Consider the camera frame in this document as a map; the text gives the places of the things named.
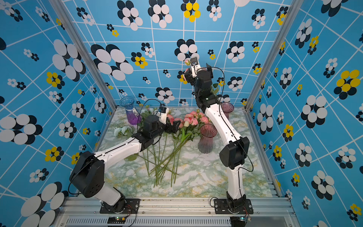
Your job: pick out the front pink grey glass vase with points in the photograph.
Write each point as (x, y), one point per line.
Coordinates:
(207, 134)

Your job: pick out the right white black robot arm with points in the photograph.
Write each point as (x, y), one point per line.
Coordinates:
(235, 149)

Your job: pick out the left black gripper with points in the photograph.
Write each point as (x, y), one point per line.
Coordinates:
(175, 128)

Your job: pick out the controller circuit board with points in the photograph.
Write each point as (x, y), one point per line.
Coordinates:
(116, 220)
(239, 221)

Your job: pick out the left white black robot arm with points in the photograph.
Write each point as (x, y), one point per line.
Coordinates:
(88, 175)

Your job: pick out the blue purple glass vase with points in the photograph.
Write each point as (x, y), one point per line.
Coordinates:
(132, 114)

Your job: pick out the right controller circuit board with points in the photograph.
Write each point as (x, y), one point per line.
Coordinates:
(239, 221)

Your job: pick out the rear pink grey glass vase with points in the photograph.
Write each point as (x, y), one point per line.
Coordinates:
(227, 108)

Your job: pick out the pink peony flower stem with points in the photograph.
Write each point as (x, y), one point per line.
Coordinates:
(213, 92)

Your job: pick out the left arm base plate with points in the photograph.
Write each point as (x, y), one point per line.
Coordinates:
(123, 206)

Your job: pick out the aluminium front rail frame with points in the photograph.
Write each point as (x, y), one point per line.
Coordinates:
(177, 212)

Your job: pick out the left controller circuit board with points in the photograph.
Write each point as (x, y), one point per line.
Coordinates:
(116, 220)

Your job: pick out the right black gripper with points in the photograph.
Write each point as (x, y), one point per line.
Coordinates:
(191, 80)

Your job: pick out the pink grey glass vase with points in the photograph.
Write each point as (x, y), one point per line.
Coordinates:
(227, 108)
(207, 134)

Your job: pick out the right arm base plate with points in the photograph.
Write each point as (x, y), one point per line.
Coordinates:
(224, 206)

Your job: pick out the left corner aluminium post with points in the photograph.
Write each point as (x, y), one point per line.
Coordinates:
(60, 10)

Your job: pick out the pile of artificial flowers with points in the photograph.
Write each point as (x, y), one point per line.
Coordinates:
(158, 165)

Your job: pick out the corner aluminium post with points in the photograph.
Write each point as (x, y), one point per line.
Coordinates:
(60, 10)
(293, 11)

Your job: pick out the right corner aluminium post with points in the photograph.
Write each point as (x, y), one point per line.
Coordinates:
(293, 11)

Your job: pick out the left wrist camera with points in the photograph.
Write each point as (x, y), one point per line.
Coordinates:
(163, 113)

